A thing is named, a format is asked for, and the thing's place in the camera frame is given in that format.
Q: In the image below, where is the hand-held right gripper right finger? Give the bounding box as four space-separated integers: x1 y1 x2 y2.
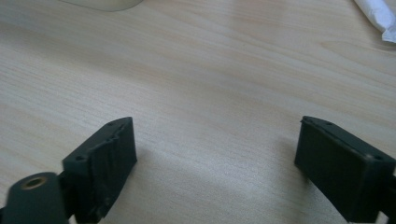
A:
293 116 396 224

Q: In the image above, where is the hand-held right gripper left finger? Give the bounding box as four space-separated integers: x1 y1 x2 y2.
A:
62 117 138 224

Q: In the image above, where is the cream plastic waste bin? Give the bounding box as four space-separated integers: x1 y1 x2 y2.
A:
59 0 144 12

